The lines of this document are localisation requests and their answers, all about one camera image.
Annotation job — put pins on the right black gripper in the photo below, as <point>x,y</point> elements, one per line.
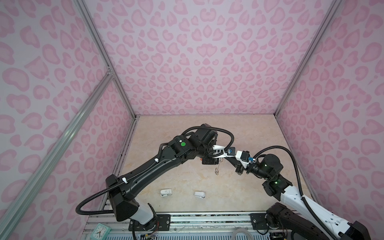
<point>239,167</point>

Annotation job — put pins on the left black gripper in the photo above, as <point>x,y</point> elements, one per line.
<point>211,161</point>

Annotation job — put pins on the silver carabiner keyring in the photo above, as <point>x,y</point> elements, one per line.
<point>217,169</point>

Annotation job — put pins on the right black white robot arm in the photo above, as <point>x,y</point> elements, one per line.
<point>294,211</point>

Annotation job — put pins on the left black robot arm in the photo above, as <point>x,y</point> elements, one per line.
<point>198,142</point>

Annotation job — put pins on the right white key tag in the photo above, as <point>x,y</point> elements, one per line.
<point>200,194</point>

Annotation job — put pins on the white key tag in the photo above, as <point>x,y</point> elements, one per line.
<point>200,194</point>
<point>166,192</point>

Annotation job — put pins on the left white key tag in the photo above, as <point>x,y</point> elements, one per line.
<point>166,192</point>

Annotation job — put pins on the small green clock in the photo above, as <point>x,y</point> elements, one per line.
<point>100,232</point>

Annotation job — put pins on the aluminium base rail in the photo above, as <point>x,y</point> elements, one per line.
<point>194,226</point>

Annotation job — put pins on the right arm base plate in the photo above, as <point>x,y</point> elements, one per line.
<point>259,221</point>

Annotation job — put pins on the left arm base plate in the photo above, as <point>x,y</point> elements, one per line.
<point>158,223</point>

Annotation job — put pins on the diagonal aluminium frame bar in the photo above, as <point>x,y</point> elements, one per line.
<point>29,192</point>

